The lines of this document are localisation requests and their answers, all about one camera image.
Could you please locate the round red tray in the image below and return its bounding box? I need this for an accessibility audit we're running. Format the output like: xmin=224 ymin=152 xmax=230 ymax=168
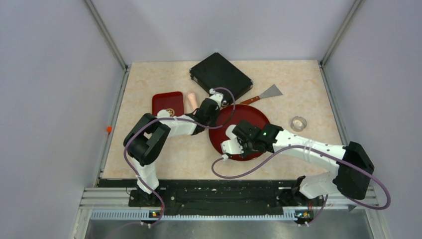
xmin=209 ymin=104 xmax=270 ymax=161

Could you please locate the clear glass cup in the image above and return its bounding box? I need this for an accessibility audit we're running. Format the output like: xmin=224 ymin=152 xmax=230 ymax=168
xmin=290 ymin=116 xmax=308 ymax=132

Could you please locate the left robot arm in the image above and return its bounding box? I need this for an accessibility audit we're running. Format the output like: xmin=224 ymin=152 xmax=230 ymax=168
xmin=123 ymin=94 xmax=222 ymax=206

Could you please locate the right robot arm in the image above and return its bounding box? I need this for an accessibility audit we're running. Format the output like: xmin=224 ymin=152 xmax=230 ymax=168
xmin=221 ymin=120 xmax=374 ymax=205

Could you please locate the pink plastic cylinder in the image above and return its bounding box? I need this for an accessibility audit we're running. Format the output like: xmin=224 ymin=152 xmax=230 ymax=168
xmin=187 ymin=92 xmax=199 ymax=110

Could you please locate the red rectangular tray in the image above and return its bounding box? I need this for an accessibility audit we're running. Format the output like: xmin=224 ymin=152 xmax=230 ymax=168
xmin=152 ymin=91 xmax=185 ymax=117

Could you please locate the black case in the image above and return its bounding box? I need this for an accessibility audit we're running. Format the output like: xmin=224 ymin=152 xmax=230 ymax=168
xmin=189 ymin=52 xmax=253 ymax=107

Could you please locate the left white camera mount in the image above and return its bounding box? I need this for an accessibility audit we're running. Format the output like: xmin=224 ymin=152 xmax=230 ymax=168
xmin=209 ymin=88 xmax=223 ymax=107

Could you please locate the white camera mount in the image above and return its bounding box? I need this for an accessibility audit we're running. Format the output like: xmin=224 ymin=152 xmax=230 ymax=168
xmin=220 ymin=124 xmax=244 ymax=155
xmin=209 ymin=88 xmax=223 ymax=107

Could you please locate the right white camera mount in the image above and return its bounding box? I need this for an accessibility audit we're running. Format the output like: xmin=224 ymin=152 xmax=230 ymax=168
xmin=220 ymin=124 xmax=244 ymax=155

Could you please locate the metal scraper wooden handle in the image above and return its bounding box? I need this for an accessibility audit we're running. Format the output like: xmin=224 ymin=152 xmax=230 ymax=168
xmin=240 ymin=84 xmax=283 ymax=105

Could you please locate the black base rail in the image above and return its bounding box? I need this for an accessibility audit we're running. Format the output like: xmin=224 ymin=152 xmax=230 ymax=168
xmin=99 ymin=178 xmax=353 ymax=217

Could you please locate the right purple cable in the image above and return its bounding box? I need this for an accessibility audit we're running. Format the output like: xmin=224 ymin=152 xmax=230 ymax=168
xmin=211 ymin=145 xmax=392 ymax=227

